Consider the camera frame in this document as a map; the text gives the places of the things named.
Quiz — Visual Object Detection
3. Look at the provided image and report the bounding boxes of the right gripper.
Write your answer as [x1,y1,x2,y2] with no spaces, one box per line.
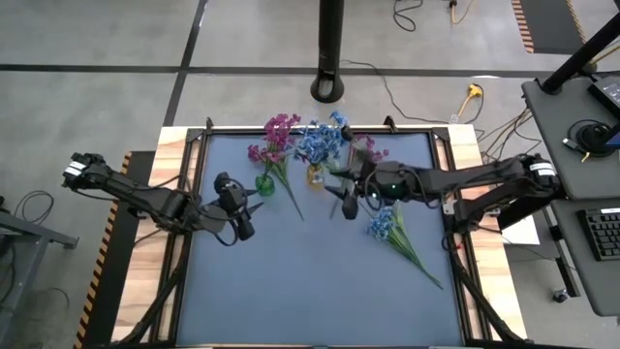
[323,161,404,221]

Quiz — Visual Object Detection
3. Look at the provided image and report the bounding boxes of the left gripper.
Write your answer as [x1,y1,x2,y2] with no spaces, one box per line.
[201,171,265,242]

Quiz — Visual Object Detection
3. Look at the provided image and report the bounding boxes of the purple artificial flower bunch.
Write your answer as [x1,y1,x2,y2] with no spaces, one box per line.
[246,143,305,223]
[261,112,302,188]
[330,134,390,220]

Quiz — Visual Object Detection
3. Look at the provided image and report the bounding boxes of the blue artificial flower bunch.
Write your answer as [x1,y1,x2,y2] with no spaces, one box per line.
[309,111,350,188]
[366,206,445,291]

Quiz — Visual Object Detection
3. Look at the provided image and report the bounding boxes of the green glass vase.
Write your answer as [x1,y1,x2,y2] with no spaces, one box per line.
[255,173,276,198]

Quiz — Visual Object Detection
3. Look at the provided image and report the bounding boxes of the yellow glass vase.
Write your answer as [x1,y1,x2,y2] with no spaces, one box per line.
[305,163,325,190]

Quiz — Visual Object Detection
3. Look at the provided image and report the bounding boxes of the blue table mat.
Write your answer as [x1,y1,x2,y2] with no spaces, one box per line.
[176,133,464,346]

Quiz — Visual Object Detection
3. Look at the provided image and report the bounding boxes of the black hazard-edged floor strip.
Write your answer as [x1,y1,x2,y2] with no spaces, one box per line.
[72,149,157,349]

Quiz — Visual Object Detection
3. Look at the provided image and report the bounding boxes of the gray desk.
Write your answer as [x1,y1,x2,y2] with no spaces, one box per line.
[520,72,620,317]

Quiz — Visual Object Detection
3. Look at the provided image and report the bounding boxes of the gray side table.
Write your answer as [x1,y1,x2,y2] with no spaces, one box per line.
[0,196,81,349]

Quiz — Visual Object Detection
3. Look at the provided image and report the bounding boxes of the black desk leg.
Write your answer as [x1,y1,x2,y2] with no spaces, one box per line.
[544,212,581,298]

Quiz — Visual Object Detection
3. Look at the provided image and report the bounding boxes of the black round desk device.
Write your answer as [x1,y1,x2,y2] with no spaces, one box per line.
[563,118,617,160]

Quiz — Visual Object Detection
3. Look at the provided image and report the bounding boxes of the black hazard-edged floor mat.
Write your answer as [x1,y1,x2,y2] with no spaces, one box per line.
[511,0,590,55]

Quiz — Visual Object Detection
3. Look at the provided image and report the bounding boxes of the black keyboard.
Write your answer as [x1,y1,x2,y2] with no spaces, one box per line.
[577,206,620,263]

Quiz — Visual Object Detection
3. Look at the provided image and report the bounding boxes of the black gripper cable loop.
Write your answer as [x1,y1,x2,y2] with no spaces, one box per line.
[211,225,239,247]

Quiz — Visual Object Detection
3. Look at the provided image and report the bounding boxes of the black floor cable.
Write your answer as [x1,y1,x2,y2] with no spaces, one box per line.
[338,58,454,125]
[391,0,425,33]

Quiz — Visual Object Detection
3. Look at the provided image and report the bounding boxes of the black camera stand pole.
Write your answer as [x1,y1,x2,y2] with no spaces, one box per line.
[309,0,347,105]

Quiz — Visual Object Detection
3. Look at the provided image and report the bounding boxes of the yellow extension cord plug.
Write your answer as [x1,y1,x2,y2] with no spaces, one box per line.
[454,82,484,123]

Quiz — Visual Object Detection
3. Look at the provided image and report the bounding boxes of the tangled black floor cables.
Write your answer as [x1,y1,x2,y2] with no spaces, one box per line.
[477,107,544,166]

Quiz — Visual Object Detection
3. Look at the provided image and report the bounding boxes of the orange floor cable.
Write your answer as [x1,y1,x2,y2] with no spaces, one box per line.
[448,0,475,26]

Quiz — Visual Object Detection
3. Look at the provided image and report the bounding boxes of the black desk post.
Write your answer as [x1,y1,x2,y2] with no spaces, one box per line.
[540,12,620,96]

